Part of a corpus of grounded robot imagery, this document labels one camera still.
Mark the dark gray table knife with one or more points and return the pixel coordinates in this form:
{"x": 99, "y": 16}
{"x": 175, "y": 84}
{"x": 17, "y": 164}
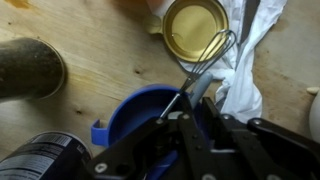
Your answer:
{"x": 249, "y": 16}

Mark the small beige piece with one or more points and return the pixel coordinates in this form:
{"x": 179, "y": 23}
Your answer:
{"x": 313, "y": 90}

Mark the black can with barcode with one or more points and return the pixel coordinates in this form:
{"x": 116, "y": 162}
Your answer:
{"x": 36, "y": 160}

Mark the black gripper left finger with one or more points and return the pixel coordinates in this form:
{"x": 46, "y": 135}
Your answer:
{"x": 186, "y": 150}

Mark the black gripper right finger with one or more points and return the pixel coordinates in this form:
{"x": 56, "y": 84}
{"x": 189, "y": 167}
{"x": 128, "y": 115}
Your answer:
{"x": 266, "y": 153}

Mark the white cloth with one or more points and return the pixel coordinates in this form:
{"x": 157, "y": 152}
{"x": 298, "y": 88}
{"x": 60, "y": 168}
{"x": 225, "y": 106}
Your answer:
{"x": 243, "y": 90}

